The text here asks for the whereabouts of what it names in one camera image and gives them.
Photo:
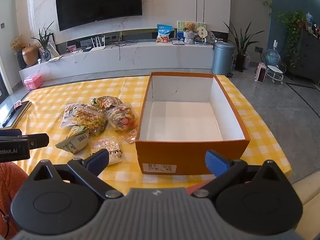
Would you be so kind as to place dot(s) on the blue water bottle with pump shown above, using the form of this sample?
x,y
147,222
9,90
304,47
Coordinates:
x,y
273,57

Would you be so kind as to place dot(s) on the white router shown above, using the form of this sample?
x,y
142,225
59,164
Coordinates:
x,y
97,48

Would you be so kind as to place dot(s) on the green packet with barcode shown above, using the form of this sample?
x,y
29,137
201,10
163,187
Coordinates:
x,y
73,141

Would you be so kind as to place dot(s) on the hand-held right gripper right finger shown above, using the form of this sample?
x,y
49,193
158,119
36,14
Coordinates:
x,y
214,162

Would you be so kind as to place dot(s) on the grey pedal trash can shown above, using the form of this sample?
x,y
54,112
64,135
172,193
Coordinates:
x,y
223,60

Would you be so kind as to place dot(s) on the round white hand fan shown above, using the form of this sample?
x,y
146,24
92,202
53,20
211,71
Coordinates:
x,y
202,32

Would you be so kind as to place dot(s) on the bamboo print picture board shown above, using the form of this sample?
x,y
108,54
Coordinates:
x,y
180,26

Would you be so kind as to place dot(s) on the white packet with red label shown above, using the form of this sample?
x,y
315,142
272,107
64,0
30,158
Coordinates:
x,y
68,115

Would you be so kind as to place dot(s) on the orange cloth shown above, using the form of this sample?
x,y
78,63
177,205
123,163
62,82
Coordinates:
x,y
11,192

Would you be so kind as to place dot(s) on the yellow noodle snack packet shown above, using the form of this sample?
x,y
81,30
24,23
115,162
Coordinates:
x,y
88,117

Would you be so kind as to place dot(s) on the brown teddy bear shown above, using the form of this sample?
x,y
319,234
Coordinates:
x,y
190,28

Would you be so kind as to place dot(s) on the black wall television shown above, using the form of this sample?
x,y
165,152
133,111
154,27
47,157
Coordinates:
x,y
98,2

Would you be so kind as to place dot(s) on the row of bottles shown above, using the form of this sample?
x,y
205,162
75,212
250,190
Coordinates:
x,y
310,21

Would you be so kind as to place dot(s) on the white marble television console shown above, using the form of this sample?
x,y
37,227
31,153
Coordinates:
x,y
140,57

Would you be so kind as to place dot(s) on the trailing ivy potted plant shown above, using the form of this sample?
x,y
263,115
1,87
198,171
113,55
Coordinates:
x,y
293,25

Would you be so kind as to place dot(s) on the tall-leaved potted plant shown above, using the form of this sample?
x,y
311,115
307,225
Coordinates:
x,y
240,62

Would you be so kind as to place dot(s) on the brown round vase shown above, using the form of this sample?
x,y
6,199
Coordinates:
x,y
30,56

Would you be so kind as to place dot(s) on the black notebook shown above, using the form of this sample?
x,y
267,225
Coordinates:
x,y
15,113

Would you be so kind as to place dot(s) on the colourful candy packet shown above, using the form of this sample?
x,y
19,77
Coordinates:
x,y
123,120

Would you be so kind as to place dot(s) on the cream chair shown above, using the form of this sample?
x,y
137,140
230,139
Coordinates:
x,y
308,205

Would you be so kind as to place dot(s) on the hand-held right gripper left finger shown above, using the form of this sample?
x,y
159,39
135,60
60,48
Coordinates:
x,y
100,158

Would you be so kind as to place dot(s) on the dried flowers in dark vase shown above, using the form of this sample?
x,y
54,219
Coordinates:
x,y
17,43

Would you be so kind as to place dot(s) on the pink storage box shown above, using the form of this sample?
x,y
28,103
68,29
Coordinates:
x,y
33,82

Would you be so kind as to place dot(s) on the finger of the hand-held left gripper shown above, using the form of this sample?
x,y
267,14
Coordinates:
x,y
38,140

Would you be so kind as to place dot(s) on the blue snack bag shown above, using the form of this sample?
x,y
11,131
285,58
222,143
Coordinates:
x,y
165,33

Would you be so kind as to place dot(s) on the pink space heater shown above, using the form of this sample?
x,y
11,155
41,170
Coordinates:
x,y
260,73

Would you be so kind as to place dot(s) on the green brown nut packet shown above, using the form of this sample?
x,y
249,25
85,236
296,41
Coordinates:
x,y
107,102

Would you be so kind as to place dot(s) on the orange biscuit packet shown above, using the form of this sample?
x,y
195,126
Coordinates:
x,y
130,136

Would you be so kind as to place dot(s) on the yellow checked tablecloth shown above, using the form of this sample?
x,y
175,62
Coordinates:
x,y
50,97

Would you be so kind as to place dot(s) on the wall socket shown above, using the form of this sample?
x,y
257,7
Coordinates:
x,y
258,49

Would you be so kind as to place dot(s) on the white puffs packet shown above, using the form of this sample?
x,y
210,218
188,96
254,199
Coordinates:
x,y
110,146

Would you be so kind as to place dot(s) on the decorative patterned plate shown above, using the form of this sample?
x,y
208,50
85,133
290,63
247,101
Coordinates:
x,y
211,37

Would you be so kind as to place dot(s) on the pink photo frame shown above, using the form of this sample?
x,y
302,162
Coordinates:
x,y
71,48

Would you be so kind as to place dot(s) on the white round stool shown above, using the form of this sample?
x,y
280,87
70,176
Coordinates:
x,y
275,69

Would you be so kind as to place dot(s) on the green plant in glass vase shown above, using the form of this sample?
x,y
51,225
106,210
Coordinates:
x,y
46,53

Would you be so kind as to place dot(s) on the silver laptop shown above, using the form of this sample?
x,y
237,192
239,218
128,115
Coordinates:
x,y
178,42

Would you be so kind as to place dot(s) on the orange cardboard box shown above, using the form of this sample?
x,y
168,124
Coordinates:
x,y
190,152

